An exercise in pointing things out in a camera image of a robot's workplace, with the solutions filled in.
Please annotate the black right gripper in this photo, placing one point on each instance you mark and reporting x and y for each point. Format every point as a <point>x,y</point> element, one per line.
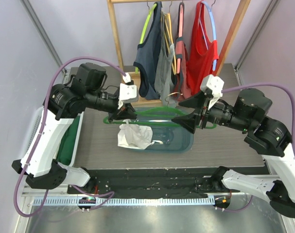
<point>201,116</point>

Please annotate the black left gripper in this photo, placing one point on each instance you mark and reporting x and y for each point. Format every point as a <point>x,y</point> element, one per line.
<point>127,112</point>

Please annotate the white tank top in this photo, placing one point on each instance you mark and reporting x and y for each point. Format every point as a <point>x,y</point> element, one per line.
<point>134,136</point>

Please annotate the dark green hanger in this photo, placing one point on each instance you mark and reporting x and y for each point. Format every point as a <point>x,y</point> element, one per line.
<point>157,116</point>

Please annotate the lime green hanger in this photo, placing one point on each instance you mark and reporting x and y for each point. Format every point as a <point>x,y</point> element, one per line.
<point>144,31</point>

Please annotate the navy blue tank top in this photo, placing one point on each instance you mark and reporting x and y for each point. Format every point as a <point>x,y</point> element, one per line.
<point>147,88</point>

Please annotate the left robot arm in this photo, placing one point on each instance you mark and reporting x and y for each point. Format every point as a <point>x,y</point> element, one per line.
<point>67,101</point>

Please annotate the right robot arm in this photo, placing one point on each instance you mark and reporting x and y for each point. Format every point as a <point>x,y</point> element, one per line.
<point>268,137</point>

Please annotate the pink tank top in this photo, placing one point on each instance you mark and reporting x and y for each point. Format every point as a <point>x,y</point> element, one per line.
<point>181,85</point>

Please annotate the grey tank top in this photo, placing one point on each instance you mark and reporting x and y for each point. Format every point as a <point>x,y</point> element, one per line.
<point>163,81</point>

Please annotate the red tank top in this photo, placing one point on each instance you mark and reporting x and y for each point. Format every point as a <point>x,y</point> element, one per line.
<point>204,53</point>

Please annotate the light blue hanger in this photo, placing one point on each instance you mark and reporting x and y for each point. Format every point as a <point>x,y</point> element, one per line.
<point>213,29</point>

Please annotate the yellow hanger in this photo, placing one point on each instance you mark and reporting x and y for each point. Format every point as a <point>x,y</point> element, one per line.
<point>169,38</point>

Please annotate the pink hanger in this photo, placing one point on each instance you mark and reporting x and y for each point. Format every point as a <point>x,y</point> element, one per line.
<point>178,47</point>

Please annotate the wooden clothes rack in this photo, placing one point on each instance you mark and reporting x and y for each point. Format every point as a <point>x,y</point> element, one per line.
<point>232,32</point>

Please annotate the teal plastic tub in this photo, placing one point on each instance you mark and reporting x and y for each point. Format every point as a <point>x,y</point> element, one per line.
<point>171,139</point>

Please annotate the green folded cloth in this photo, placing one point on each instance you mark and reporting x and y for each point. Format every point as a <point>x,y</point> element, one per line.
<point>66,147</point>

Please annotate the white plastic basket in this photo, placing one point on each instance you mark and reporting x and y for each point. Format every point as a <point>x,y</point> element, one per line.
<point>36,119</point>

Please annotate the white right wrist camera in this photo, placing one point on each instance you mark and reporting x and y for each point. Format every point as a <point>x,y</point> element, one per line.
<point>212,86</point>

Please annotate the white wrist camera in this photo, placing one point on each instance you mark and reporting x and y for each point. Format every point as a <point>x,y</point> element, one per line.
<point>212,86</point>
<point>128,92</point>

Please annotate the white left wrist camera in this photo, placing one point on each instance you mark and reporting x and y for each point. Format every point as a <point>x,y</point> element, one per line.
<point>128,92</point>

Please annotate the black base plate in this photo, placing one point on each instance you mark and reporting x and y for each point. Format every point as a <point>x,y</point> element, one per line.
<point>156,182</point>

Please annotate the white slotted cable duct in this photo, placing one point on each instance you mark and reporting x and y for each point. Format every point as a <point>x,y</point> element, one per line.
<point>90,201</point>

